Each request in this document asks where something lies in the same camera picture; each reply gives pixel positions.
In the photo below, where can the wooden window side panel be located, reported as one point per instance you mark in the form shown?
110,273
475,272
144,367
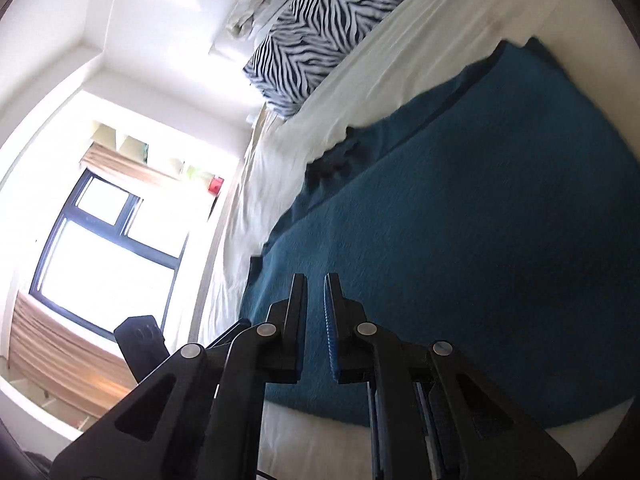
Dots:
135,167
65,355

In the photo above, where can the zebra print pillow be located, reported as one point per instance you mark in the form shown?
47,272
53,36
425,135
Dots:
320,40

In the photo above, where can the bed with cream sheet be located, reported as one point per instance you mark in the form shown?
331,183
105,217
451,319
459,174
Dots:
280,160

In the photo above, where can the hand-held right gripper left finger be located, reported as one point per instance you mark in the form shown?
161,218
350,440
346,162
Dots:
295,330

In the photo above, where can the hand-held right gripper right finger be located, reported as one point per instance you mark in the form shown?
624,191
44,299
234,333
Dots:
331,335

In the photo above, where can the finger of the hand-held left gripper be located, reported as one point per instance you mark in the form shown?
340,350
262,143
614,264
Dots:
231,332

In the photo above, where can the dark teal knit sweater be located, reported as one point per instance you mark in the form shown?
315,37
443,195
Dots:
475,240

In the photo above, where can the white wall shelf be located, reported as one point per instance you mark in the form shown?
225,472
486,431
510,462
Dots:
122,142

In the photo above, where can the red box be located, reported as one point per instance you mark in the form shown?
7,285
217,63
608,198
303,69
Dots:
216,185

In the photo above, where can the folded white duvet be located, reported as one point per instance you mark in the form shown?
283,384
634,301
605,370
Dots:
250,0

